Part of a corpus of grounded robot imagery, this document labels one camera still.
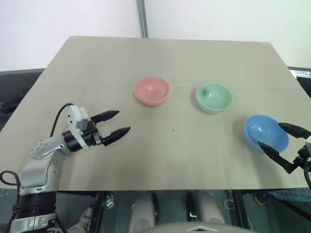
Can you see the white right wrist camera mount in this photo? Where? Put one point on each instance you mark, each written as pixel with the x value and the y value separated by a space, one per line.
pixel 309 145

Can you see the grey metal pole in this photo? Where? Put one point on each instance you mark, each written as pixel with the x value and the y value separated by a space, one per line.
pixel 143 18

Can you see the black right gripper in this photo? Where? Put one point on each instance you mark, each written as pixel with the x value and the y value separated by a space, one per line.
pixel 300 160

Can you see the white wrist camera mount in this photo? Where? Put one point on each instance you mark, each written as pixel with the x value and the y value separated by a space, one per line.
pixel 75 119
pixel 309 145

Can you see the grey robot leg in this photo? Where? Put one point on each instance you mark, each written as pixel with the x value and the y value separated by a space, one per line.
pixel 143 213
pixel 209 208

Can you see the blue plastic bowl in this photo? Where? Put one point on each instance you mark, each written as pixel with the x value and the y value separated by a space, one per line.
pixel 262 132

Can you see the black equipment with label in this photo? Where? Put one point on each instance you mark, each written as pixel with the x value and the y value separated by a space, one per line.
pixel 302 77

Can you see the grey robot torso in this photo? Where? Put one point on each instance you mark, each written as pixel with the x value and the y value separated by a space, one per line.
pixel 199 228

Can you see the black equipment beside table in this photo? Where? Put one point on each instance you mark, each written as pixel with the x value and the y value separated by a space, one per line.
pixel 14 97

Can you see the grey left robot leg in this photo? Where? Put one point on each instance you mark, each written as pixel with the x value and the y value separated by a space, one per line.
pixel 143 213

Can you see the green plastic bowl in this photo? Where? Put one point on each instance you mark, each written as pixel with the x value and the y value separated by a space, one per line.
pixel 213 98

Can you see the red plastic bowl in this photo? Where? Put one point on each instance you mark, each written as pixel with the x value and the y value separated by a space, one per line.
pixel 151 91

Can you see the grey right robot leg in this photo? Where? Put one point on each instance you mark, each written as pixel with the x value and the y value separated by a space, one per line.
pixel 209 208

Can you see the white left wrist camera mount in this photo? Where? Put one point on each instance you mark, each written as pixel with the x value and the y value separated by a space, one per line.
pixel 75 119

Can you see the blue checked cloth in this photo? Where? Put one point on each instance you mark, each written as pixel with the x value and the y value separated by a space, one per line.
pixel 291 195

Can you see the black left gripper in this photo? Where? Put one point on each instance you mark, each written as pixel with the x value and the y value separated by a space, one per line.
pixel 93 136

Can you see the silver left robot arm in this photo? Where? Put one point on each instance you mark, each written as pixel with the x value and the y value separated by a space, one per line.
pixel 36 170

